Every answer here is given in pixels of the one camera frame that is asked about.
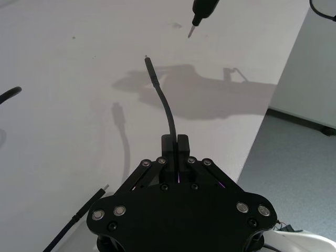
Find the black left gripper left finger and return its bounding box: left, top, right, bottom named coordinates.
left=118, top=134, right=176, bottom=192

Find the black curved cable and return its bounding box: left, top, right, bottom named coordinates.
left=0, top=86, right=23, bottom=105

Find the black tool with metal tip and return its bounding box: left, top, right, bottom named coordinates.
left=187, top=0, right=221, bottom=39

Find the white cabinet with dark base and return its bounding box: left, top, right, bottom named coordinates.
left=267, top=5, right=336, bottom=132

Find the white robot shell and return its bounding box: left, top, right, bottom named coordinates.
left=262, top=223, right=336, bottom=252

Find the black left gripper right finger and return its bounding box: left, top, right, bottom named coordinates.
left=177, top=134, right=237, bottom=189

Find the black cable loop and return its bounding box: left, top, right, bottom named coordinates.
left=309, top=0, right=336, bottom=19

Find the white table cloth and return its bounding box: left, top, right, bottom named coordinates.
left=0, top=0, right=315, bottom=252

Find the black cable with silver plug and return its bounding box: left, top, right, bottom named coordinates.
left=41, top=184, right=110, bottom=252
left=144, top=54, right=177, bottom=148

